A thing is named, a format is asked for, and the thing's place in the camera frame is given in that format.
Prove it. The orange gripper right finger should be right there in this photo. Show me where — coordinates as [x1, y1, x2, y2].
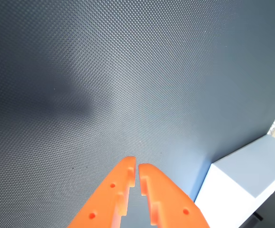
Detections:
[138, 163, 210, 228]

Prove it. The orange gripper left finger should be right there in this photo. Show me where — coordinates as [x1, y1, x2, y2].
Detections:
[67, 156, 137, 228]

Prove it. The white open cardboard box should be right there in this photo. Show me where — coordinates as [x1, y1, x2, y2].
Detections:
[193, 134, 275, 228]

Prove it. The dark grey textured mat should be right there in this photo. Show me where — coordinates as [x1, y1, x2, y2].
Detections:
[0, 0, 275, 228]

